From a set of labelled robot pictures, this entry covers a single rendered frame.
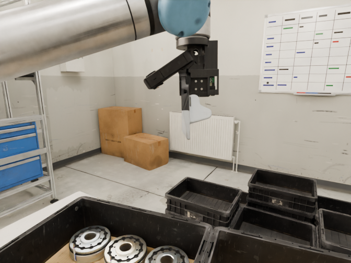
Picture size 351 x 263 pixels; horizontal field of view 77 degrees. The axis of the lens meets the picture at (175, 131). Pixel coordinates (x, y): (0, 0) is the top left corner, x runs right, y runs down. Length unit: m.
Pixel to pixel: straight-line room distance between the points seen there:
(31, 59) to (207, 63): 0.31
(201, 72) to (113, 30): 0.21
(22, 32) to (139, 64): 3.59
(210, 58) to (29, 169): 2.26
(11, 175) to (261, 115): 2.79
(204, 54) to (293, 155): 2.75
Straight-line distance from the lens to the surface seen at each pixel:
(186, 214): 1.38
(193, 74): 0.47
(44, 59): 0.34
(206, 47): 0.49
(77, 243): 0.68
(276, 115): 3.06
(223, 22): 3.27
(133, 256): 0.61
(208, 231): 0.56
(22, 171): 2.53
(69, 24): 0.32
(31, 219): 1.16
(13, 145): 2.45
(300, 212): 1.62
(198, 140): 3.29
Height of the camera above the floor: 1.27
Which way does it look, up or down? 13 degrees down
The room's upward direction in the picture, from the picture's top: straight up
